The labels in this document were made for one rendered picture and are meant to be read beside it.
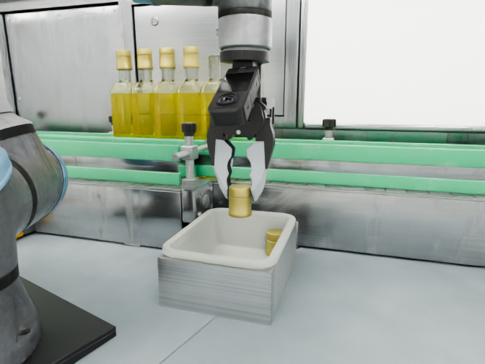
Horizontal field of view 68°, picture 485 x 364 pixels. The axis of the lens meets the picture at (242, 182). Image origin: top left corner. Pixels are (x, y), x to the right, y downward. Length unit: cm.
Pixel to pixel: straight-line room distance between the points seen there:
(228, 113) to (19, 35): 102
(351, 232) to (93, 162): 55
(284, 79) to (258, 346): 62
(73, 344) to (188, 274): 16
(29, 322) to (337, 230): 53
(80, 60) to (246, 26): 78
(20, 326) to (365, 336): 42
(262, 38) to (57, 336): 46
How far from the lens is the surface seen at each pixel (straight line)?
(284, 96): 90
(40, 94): 132
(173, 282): 55
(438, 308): 63
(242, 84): 47
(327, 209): 74
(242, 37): 51
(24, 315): 51
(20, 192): 49
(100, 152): 81
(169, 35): 102
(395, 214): 74
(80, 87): 122
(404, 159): 74
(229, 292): 52
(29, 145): 57
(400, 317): 59
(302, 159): 74
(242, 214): 53
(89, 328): 54
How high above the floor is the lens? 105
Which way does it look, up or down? 13 degrees down
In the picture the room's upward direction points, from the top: straight up
